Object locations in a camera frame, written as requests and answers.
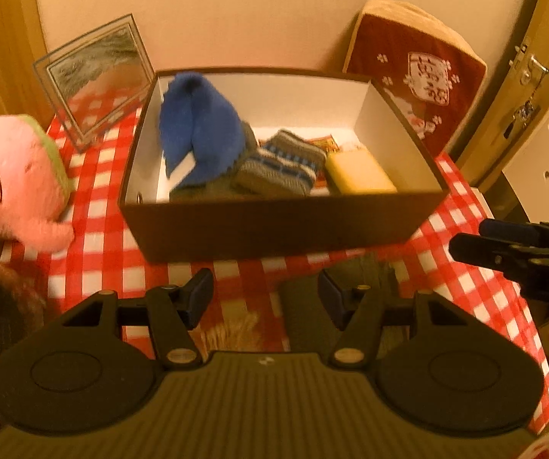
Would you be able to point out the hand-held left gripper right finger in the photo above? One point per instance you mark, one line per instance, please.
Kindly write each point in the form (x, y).
(329, 292)

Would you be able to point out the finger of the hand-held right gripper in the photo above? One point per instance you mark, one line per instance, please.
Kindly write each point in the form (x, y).
(509, 229)
(480, 248)

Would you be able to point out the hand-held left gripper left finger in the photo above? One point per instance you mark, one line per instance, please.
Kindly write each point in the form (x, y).
(201, 294)

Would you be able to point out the dark green sock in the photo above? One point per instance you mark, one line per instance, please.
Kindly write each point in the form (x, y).
(202, 192)
(313, 315)

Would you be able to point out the brown cardboard box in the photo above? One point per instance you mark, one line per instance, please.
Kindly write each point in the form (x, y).
(255, 229)

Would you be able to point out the yellow sponge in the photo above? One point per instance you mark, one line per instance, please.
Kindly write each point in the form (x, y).
(358, 174)

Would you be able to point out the grey knitted patterned sock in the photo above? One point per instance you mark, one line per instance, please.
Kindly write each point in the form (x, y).
(279, 162)

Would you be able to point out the red snack packet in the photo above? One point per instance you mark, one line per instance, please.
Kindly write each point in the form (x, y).
(324, 143)

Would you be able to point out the blue grey fleece cloth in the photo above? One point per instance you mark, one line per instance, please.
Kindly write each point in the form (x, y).
(198, 129)

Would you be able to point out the red white checkered tablecloth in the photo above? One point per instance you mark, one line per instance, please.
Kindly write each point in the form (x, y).
(447, 258)

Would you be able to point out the brown wheat print bag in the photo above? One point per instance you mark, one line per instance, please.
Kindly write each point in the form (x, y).
(241, 325)

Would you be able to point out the white carved chair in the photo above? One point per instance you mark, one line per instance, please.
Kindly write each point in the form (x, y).
(547, 162)

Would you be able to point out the wooden door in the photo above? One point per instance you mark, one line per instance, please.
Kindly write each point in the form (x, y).
(499, 105)

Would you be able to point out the red embroidered cushion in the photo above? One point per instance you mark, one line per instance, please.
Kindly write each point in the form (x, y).
(413, 71)

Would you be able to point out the pink plush toy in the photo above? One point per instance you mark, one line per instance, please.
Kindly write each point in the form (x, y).
(11, 186)

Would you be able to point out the clear picture frame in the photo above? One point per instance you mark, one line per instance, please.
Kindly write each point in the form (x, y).
(97, 81)

